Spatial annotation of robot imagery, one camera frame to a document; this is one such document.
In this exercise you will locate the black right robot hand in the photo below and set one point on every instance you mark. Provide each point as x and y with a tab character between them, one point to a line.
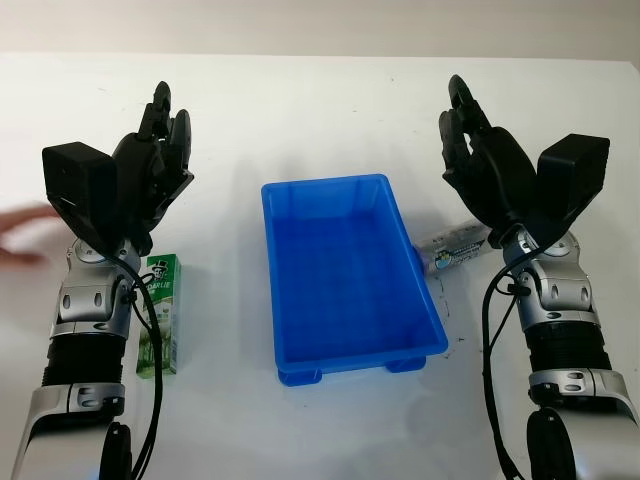
492	170

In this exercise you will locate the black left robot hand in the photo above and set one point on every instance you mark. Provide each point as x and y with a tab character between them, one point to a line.
145	165

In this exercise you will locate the green toothpaste box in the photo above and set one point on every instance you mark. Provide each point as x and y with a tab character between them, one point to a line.
167	300

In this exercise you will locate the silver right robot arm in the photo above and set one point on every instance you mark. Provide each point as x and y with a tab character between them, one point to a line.
560	300

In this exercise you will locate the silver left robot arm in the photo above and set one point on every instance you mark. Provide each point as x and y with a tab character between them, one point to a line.
85	300

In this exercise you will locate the blue plastic tray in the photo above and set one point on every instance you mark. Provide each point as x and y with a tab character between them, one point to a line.
350	280

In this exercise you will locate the person's bare hand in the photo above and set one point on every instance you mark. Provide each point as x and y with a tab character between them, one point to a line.
25	235

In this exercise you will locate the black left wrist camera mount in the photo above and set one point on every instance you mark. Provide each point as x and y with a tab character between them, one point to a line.
80	185

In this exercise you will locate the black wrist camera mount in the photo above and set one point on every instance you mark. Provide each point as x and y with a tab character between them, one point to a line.
80	185
570	175

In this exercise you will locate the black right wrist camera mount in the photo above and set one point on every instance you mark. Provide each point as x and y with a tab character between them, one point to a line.
570	175

